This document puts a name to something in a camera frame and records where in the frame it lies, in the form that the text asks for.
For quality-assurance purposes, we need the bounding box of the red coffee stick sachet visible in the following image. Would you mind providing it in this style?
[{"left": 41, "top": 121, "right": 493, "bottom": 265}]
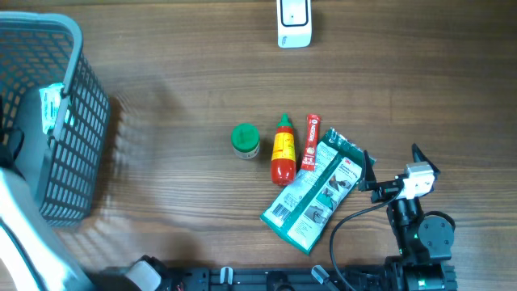
[{"left": 301, "top": 114, "right": 321, "bottom": 171}]

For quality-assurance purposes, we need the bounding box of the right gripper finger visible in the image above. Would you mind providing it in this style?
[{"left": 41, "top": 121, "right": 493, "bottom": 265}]
[
  {"left": 358, "top": 150, "right": 377, "bottom": 191},
  {"left": 411, "top": 143, "right": 440, "bottom": 176}
]

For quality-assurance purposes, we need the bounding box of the green lid jar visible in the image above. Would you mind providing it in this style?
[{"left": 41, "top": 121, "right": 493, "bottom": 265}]
[{"left": 231, "top": 123, "right": 260, "bottom": 159}]

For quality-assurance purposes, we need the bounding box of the grey plastic mesh basket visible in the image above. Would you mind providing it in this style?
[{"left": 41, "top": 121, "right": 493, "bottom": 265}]
[{"left": 1, "top": 11, "right": 111, "bottom": 227}]

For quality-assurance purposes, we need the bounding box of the white barcode scanner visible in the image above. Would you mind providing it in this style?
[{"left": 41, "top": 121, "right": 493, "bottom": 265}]
[{"left": 276, "top": 0, "right": 313, "bottom": 49}]

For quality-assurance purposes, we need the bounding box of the red chili sauce bottle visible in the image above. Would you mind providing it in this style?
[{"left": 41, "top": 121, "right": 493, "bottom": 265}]
[{"left": 271, "top": 113, "right": 296, "bottom": 186}]

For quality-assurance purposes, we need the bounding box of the teal wet wipes pack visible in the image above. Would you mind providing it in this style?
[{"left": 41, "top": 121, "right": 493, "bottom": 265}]
[{"left": 39, "top": 83, "right": 64, "bottom": 134}]

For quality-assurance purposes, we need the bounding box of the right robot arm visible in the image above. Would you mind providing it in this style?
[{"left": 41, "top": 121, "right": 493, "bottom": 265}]
[{"left": 359, "top": 144, "right": 458, "bottom": 291}]

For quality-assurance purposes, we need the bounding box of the green white glove package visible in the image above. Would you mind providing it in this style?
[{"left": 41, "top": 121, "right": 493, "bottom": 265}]
[{"left": 261, "top": 128, "right": 364, "bottom": 255}]

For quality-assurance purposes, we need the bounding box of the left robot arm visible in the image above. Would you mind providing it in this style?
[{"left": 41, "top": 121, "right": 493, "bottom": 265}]
[{"left": 1, "top": 162, "right": 166, "bottom": 290}]

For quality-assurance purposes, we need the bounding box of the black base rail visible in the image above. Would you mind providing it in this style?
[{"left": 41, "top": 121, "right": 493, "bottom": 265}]
[{"left": 161, "top": 264, "right": 458, "bottom": 291}]

